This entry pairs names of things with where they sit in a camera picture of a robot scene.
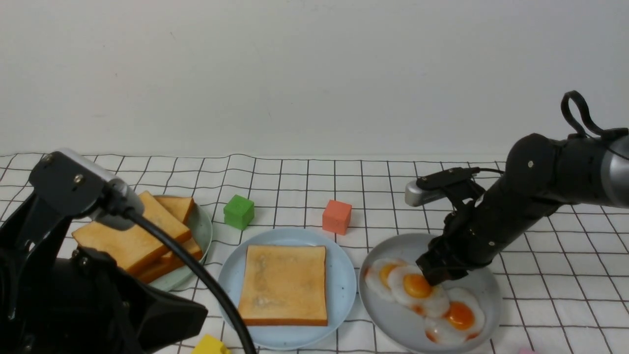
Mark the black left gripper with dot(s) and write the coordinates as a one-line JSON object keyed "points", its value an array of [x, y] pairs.
{"points": [[83, 305]]}

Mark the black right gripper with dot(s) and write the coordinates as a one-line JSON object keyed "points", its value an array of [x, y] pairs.
{"points": [[470, 240]]}

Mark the toast slice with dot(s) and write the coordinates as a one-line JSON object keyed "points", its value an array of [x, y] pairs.
{"points": [[180, 207], [134, 248], [284, 285], [168, 263]]}

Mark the fried egg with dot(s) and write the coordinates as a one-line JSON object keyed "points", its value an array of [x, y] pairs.
{"points": [[463, 320], [410, 289], [376, 277]]}

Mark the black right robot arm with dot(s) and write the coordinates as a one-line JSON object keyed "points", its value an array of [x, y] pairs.
{"points": [[541, 175]]}

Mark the grey plate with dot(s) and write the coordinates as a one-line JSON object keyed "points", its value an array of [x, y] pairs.
{"points": [[407, 328]]}

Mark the light blue plate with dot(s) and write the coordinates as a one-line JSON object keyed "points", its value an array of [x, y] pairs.
{"points": [[341, 288]]}

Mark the orange cube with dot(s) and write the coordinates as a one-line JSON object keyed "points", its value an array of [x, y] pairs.
{"points": [[336, 217]]}

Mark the yellow block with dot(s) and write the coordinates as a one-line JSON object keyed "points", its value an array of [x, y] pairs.
{"points": [[210, 345]]}

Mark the green plate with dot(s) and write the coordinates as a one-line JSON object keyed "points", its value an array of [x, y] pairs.
{"points": [[202, 231]]}

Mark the green cube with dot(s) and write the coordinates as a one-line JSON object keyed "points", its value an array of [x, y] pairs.
{"points": [[239, 212]]}

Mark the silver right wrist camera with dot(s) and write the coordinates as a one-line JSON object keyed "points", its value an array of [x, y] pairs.
{"points": [[456, 185]]}

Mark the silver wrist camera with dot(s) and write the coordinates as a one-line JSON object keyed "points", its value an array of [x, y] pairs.
{"points": [[456, 185], [76, 187]]}

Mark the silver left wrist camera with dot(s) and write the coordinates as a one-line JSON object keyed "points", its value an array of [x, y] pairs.
{"points": [[76, 187]]}

